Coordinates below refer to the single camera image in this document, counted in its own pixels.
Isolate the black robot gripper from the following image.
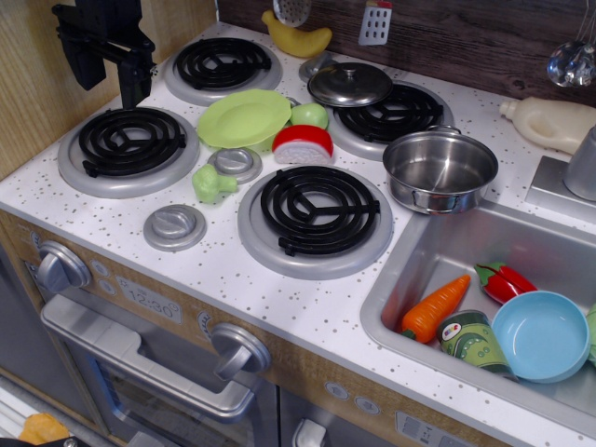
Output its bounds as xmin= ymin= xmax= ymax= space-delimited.
xmin=51 ymin=1 xmax=156 ymax=109

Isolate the green toy broccoli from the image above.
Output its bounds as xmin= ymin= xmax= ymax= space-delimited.
xmin=192 ymin=164 xmax=237 ymax=202

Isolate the steel pot lid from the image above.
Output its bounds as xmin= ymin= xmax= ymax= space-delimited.
xmin=307 ymin=62 xmax=393 ymax=108

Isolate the steel pot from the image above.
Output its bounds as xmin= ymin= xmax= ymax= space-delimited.
xmin=383 ymin=126 xmax=498 ymax=215

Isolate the front left black burner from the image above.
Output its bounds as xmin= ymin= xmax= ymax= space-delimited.
xmin=57 ymin=107 xmax=199 ymax=199

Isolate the black burner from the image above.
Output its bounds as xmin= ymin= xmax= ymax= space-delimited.
xmin=328 ymin=82 xmax=454 ymax=161
xmin=57 ymin=107 xmax=199 ymax=199
xmin=237 ymin=166 xmax=393 ymax=280
xmin=163 ymin=37 xmax=282 ymax=106

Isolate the back left black burner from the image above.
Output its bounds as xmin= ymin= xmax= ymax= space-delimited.
xmin=163 ymin=37 xmax=282 ymax=106

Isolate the green plastic plate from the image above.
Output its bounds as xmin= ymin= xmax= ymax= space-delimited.
xmin=197 ymin=89 xmax=291 ymax=150

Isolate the grey stove top knob middle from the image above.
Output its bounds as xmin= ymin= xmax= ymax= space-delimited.
xmin=208 ymin=148 xmax=263 ymax=184

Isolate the grey stove knob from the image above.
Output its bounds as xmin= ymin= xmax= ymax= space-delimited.
xmin=208 ymin=148 xmax=263 ymax=184
xmin=142 ymin=204 xmax=207 ymax=252
xmin=298 ymin=51 xmax=336 ymax=83

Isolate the grey stove top knob front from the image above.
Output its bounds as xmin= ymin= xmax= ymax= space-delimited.
xmin=142 ymin=204 xmax=207 ymax=252

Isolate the yellow toy banana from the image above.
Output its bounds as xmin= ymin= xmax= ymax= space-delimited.
xmin=261 ymin=10 xmax=332 ymax=59

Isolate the hanging silver skimmer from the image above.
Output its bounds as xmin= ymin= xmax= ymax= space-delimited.
xmin=273 ymin=0 xmax=312 ymax=28

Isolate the grey stove top knob back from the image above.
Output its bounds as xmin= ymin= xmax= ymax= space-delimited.
xmin=298 ymin=51 xmax=336 ymax=83

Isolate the green toy apple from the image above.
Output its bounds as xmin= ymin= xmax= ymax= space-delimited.
xmin=285 ymin=102 xmax=329 ymax=129

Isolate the red white toy cheese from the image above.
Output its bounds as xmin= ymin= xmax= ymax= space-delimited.
xmin=272 ymin=125 xmax=333 ymax=165

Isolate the left oven dial knob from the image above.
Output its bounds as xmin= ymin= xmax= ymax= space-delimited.
xmin=37 ymin=240 xmax=91 ymax=293

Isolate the oven dial knob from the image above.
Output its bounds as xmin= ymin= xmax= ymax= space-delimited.
xmin=210 ymin=322 xmax=272 ymax=381
xmin=37 ymin=240 xmax=91 ymax=293

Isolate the front right black burner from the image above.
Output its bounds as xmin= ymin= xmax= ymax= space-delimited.
xmin=237 ymin=166 xmax=393 ymax=280

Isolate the back right black burner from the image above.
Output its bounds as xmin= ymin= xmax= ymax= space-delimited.
xmin=328 ymin=82 xmax=454 ymax=161

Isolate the right oven dial knob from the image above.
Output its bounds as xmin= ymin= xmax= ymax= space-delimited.
xmin=210 ymin=322 xmax=272 ymax=381

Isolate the silver sink basin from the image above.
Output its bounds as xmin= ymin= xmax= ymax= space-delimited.
xmin=360 ymin=202 xmax=595 ymax=438

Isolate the orange object bottom left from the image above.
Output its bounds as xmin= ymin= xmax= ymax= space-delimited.
xmin=18 ymin=413 xmax=70 ymax=445

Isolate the orange toy carrot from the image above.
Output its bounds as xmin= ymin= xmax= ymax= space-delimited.
xmin=400 ymin=275 xmax=471 ymax=344

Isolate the red toy pepper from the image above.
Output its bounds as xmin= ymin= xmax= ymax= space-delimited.
xmin=474 ymin=262 xmax=537 ymax=305

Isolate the green toy can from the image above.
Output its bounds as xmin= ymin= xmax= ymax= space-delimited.
xmin=436 ymin=310 xmax=518 ymax=382

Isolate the white toy bottle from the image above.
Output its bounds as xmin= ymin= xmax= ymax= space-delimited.
xmin=499 ymin=97 xmax=595 ymax=155

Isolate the hanging silver ladle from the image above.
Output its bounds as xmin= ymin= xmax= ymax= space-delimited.
xmin=547 ymin=1 xmax=595 ymax=88

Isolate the silver faucet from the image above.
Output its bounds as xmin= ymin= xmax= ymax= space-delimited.
xmin=524 ymin=126 xmax=596 ymax=216

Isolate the blue plastic bowl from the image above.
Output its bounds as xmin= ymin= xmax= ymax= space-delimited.
xmin=492 ymin=291 xmax=590 ymax=384

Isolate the green toy cabbage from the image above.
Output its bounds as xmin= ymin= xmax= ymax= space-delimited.
xmin=586 ymin=304 xmax=596 ymax=367

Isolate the silver oven door handle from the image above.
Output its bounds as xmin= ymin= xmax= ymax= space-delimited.
xmin=41 ymin=295 xmax=255 ymax=424

